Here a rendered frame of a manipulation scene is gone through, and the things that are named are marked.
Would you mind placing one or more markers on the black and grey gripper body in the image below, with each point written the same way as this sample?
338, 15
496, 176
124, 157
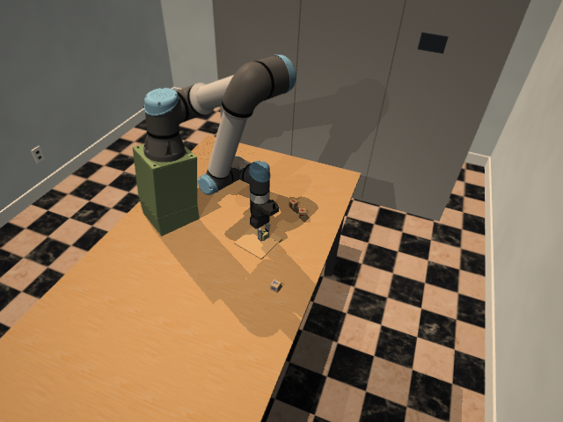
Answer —
261, 208

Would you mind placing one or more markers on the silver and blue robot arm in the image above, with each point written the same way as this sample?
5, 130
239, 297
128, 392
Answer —
238, 95

